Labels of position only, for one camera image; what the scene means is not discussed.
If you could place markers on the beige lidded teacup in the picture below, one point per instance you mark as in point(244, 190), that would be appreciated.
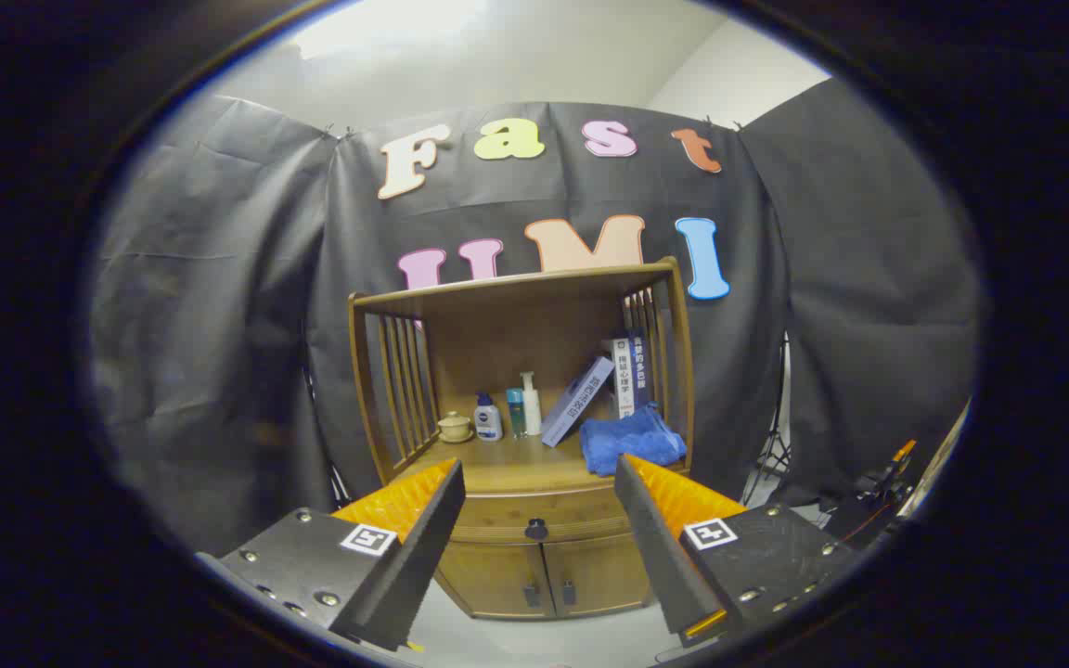
point(454, 427)

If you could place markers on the orange and black device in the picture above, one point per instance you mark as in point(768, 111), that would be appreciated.
point(896, 464)

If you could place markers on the wooden cabinet door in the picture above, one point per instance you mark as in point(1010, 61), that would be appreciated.
point(604, 575)
point(493, 580)

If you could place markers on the blue towel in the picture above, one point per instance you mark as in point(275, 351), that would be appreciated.
point(632, 441)

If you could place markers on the white bottle with blue cap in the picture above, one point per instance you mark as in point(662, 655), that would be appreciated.
point(487, 419)

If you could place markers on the wooden drawer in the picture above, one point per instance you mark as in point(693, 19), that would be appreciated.
point(497, 515)

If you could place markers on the wooden cabinet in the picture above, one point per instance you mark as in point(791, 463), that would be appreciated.
point(497, 343)

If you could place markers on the clear blue bottle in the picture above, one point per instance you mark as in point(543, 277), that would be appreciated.
point(516, 411)

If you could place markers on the white pump bottle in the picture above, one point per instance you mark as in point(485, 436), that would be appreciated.
point(531, 408)

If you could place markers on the lavender book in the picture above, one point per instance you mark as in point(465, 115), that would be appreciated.
point(576, 401)

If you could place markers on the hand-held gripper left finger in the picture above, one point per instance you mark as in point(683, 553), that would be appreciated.
point(414, 566)

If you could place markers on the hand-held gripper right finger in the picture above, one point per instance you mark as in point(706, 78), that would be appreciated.
point(660, 557)

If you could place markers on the black tripod stand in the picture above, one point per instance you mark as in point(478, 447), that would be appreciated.
point(771, 445)

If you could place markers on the white book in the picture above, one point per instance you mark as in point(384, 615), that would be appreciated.
point(623, 376)

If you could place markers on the wooden countertop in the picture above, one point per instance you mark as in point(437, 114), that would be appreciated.
point(507, 464)

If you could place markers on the dark blue book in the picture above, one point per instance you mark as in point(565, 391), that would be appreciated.
point(642, 371)

